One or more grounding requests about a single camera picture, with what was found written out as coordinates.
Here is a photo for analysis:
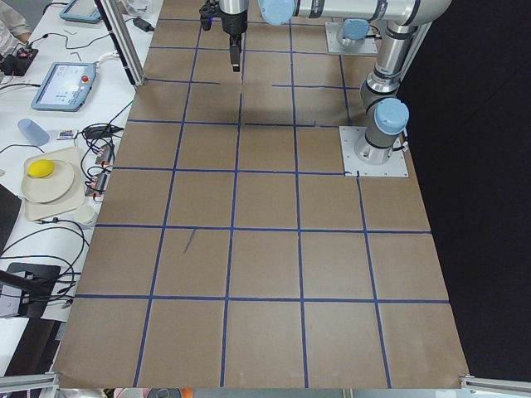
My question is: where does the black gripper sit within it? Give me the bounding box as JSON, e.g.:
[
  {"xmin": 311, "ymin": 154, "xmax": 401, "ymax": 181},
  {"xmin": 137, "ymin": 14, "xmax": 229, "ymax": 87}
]
[{"xmin": 220, "ymin": 11, "xmax": 247, "ymax": 72}]

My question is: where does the aluminium frame post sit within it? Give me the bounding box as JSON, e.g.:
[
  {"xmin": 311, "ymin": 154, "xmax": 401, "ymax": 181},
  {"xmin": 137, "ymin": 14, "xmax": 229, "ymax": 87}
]
[{"xmin": 95, "ymin": 0, "xmax": 145, "ymax": 87}]

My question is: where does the black power adapter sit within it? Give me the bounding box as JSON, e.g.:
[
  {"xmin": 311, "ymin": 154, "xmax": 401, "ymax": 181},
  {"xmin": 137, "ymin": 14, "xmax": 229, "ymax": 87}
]
[{"xmin": 133, "ymin": 17, "xmax": 155, "ymax": 32}]

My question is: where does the translucent blue cup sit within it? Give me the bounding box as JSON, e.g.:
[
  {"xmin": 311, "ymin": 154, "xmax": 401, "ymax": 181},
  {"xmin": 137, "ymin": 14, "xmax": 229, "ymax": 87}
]
[{"xmin": 17, "ymin": 119, "xmax": 50, "ymax": 147}]

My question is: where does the yellow lemon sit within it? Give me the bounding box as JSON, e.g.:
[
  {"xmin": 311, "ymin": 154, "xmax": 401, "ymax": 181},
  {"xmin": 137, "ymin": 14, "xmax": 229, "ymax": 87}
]
[{"xmin": 27, "ymin": 159, "xmax": 55, "ymax": 178}]

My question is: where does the blue teach pendant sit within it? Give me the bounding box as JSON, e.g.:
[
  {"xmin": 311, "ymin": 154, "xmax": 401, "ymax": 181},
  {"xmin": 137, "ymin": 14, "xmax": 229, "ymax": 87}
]
[
  {"xmin": 59, "ymin": 0, "xmax": 101, "ymax": 24},
  {"xmin": 32, "ymin": 62, "xmax": 96, "ymax": 112}
]

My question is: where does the beige tray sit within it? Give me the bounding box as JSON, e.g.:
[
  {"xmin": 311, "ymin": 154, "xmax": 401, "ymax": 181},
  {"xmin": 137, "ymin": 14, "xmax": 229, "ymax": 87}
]
[{"xmin": 21, "ymin": 147, "xmax": 85, "ymax": 221}]

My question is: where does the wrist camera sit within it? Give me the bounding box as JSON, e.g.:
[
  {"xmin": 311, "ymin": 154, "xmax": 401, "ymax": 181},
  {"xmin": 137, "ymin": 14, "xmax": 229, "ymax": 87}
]
[{"xmin": 199, "ymin": 0, "xmax": 220, "ymax": 32}]

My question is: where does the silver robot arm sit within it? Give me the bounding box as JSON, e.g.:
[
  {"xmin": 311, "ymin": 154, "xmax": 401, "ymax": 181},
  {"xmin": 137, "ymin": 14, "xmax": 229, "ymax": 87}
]
[
  {"xmin": 337, "ymin": 18, "xmax": 379, "ymax": 47},
  {"xmin": 258, "ymin": 0, "xmax": 450, "ymax": 166}
]

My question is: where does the beige plate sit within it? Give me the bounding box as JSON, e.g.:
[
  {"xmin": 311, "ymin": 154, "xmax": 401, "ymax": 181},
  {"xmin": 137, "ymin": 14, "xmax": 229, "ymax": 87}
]
[{"xmin": 21, "ymin": 161, "xmax": 75, "ymax": 203}]

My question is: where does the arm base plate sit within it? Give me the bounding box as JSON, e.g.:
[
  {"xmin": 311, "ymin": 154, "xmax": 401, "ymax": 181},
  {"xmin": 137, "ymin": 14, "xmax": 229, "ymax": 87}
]
[
  {"xmin": 339, "ymin": 126, "xmax": 409, "ymax": 177},
  {"xmin": 325, "ymin": 19, "xmax": 378, "ymax": 56}
]

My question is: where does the person at desk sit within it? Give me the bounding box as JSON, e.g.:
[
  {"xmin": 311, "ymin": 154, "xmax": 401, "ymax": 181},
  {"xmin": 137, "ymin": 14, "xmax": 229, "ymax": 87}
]
[{"xmin": 0, "ymin": 1, "xmax": 32, "ymax": 56}]

